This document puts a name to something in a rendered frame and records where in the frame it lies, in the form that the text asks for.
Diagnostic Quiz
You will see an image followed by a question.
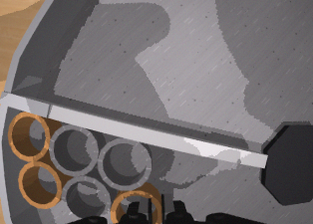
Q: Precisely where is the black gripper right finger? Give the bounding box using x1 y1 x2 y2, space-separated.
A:
161 194 265 224

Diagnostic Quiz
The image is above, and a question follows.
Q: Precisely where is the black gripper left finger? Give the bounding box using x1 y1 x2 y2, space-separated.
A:
67 196 153 224

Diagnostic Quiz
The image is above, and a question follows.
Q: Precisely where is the grey metal bushing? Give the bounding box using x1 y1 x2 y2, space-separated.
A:
61 168 118 220
49 124 106 177
98 137 153 191

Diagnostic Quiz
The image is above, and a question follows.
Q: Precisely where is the bronze bushing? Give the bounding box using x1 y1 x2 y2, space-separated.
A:
111 182 161 224
8 112 62 161
18 156 73 209

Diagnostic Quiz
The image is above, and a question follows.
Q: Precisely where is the grey round turning table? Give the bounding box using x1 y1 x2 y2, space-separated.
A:
0 0 313 224

